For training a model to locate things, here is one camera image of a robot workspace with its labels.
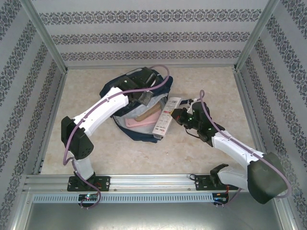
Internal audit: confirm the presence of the aluminium right frame post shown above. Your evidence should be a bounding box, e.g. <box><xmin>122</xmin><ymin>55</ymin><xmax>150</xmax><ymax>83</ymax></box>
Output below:
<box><xmin>234</xmin><ymin>0</ymin><xmax>281</xmax><ymax>71</ymax></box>

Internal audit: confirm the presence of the aluminium left frame post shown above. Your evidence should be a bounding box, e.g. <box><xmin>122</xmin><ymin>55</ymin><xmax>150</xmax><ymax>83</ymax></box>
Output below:
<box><xmin>20</xmin><ymin>0</ymin><xmax>69</xmax><ymax>72</ymax></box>

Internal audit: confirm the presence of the thin black right camera cable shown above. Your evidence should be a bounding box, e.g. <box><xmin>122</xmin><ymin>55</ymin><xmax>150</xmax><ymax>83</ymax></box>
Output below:
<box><xmin>184</xmin><ymin>126</ymin><xmax>205</xmax><ymax>140</ymax></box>

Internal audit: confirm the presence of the aluminium right table side rail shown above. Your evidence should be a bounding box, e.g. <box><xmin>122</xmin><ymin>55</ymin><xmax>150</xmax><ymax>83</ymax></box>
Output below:
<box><xmin>234</xmin><ymin>68</ymin><xmax>274</xmax><ymax>173</ymax></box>

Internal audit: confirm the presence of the grey metal sheet panel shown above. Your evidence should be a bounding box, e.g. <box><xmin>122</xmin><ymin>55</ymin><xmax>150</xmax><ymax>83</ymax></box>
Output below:
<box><xmin>14</xmin><ymin>191</ymin><xmax>298</xmax><ymax>230</ymax></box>

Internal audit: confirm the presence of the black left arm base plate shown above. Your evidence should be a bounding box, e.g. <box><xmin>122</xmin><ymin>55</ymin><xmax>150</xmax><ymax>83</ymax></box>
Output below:
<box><xmin>67</xmin><ymin>176</ymin><xmax>111</xmax><ymax>192</ymax></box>

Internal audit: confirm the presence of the pink pencil case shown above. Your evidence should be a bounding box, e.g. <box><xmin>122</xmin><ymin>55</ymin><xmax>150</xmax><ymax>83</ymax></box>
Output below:
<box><xmin>124</xmin><ymin>111</ymin><xmax>163</xmax><ymax>129</ymax></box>

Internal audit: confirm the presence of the aluminium table side rail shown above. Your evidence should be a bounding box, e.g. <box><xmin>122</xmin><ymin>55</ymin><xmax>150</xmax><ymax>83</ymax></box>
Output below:
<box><xmin>33</xmin><ymin>69</ymin><xmax>69</xmax><ymax>175</ymax></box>
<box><xmin>234</xmin><ymin>68</ymin><xmax>274</xmax><ymax>173</ymax></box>

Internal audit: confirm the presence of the aluminium frame post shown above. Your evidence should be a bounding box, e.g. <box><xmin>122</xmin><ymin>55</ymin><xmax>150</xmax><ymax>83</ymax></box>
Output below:
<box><xmin>20</xmin><ymin>0</ymin><xmax>69</xmax><ymax>72</ymax></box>
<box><xmin>234</xmin><ymin>0</ymin><xmax>281</xmax><ymax>71</ymax></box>

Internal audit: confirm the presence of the aluminium mounting rail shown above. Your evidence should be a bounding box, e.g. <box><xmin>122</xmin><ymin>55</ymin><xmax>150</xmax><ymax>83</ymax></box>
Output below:
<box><xmin>23</xmin><ymin>174</ymin><xmax>281</xmax><ymax>192</ymax></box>

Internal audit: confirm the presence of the aluminium left table side rail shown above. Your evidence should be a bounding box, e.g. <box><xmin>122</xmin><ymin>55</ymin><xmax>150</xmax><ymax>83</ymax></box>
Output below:
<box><xmin>33</xmin><ymin>69</ymin><xmax>69</xmax><ymax>175</ymax></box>

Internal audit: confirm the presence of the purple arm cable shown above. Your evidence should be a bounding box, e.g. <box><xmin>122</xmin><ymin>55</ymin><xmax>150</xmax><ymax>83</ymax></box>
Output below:
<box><xmin>62</xmin><ymin>64</ymin><xmax>171</xmax><ymax>210</ymax></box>
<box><xmin>199</xmin><ymin>89</ymin><xmax>293</xmax><ymax>206</ymax></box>

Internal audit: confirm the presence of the right controller circuit board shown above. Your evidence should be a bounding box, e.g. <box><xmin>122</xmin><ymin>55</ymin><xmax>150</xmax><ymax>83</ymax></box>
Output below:
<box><xmin>214</xmin><ymin>193</ymin><xmax>230</xmax><ymax>204</ymax></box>

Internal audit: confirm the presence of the navy blue student backpack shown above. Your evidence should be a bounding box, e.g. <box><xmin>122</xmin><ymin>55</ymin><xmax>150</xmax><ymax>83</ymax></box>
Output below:
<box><xmin>99</xmin><ymin>68</ymin><xmax>174</xmax><ymax>144</ymax></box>

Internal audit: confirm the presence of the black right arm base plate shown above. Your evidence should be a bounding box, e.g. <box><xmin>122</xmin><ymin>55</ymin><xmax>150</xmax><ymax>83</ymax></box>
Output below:
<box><xmin>190</xmin><ymin>174</ymin><xmax>239</xmax><ymax>191</ymax></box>

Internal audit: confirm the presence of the aluminium rear table rail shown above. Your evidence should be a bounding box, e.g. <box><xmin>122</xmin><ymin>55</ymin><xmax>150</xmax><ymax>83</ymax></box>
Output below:
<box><xmin>66</xmin><ymin>64</ymin><xmax>238</xmax><ymax>70</ymax></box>

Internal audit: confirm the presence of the grey slotted cable duct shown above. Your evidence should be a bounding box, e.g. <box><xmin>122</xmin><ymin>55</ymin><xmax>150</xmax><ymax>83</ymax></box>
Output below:
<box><xmin>32</xmin><ymin>193</ymin><xmax>214</xmax><ymax>203</ymax></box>

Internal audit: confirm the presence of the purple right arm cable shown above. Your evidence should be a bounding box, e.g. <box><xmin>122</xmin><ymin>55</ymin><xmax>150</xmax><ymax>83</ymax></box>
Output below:
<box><xmin>199</xmin><ymin>89</ymin><xmax>293</xmax><ymax>206</ymax></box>

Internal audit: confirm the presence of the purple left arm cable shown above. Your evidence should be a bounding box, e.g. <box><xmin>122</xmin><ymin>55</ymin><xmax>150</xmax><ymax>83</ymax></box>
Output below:
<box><xmin>62</xmin><ymin>64</ymin><xmax>171</xmax><ymax>210</ymax></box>

